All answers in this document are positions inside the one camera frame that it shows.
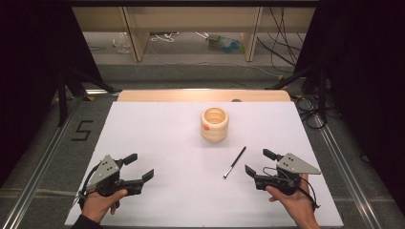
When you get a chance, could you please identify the person's left hand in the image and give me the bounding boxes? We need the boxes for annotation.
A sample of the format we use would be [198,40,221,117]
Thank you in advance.
[81,188,129,223]

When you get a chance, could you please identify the clear plastic bag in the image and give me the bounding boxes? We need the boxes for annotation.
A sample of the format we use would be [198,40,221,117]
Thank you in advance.
[112,31,132,54]

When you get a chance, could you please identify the hand-held gripper cable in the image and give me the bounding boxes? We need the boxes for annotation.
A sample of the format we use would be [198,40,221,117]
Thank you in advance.
[262,166,321,213]
[75,163,101,209]

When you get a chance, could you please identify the metal floor rail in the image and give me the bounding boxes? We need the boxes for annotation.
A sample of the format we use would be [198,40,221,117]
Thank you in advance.
[313,114,383,229]
[0,89,121,229]

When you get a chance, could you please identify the cream ribbed round holder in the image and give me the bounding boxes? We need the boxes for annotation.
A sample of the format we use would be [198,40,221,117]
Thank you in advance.
[200,106,230,143]

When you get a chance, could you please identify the black cable pile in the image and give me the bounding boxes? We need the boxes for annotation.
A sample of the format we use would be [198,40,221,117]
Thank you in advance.
[291,94,330,131]

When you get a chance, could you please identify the black curtain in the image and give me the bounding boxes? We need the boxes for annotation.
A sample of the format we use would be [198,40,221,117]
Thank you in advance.
[0,0,104,189]
[294,0,405,208]

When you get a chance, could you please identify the hanging black cables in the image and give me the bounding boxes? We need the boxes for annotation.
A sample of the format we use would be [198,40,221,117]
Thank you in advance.
[256,7,308,74]

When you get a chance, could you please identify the right hand-held gripper cable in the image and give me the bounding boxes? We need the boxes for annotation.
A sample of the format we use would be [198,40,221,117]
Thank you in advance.
[262,166,321,213]

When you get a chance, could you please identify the black metal stand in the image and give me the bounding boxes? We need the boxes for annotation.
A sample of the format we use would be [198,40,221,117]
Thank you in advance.
[56,67,122,128]
[265,65,330,124]

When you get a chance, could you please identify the light wooden desk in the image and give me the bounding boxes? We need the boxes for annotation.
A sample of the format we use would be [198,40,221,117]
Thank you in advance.
[72,6,316,63]

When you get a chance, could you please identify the colourful plastic bag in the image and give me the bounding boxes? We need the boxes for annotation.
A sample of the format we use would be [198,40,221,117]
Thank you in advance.
[205,32,245,54]

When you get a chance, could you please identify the white coiled cable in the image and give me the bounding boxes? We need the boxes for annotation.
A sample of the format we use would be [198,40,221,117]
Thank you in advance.
[150,31,180,44]

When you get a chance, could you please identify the person's right hand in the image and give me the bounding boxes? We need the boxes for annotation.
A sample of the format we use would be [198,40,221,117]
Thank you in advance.
[266,173,319,221]

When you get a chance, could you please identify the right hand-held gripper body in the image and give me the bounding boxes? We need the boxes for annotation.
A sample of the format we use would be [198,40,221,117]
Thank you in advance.
[253,153,322,197]

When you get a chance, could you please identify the left hand-held gripper cable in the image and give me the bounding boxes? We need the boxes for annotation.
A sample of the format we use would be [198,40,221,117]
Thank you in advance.
[75,163,101,209]

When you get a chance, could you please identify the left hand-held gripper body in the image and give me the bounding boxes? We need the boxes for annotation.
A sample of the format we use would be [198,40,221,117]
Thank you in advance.
[85,154,144,198]

